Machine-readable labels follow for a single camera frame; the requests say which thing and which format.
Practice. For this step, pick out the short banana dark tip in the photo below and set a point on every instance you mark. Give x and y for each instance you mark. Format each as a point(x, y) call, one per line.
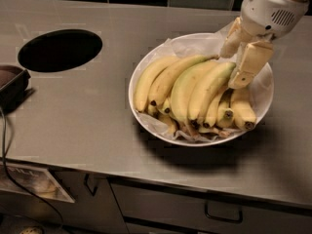
point(225, 114)

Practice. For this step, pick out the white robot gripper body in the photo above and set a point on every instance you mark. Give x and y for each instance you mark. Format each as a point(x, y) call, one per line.
point(272, 13)

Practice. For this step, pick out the black drawer handle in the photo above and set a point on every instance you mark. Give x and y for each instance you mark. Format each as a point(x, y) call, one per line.
point(223, 212)

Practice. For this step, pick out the printed sign on cabinet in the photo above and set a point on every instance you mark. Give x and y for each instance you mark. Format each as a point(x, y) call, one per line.
point(39, 181)

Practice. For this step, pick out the black cabinet door handle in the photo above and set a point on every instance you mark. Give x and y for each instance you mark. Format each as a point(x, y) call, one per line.
point(91, 184)

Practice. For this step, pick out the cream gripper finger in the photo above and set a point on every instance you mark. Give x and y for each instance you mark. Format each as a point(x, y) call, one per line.
point(251, 58)
point(235, 36)

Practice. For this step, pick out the small banana under top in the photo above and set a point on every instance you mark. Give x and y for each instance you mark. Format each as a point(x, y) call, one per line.
point(210, 119)

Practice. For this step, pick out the white bowl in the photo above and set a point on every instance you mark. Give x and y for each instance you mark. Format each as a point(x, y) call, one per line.
point(139, 75)

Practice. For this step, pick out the middle greenish yellow banana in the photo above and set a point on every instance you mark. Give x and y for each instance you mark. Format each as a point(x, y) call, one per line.
point(184, 86)

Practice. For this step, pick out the dark brown container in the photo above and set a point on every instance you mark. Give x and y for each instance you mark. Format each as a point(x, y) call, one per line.
point(13, 83)

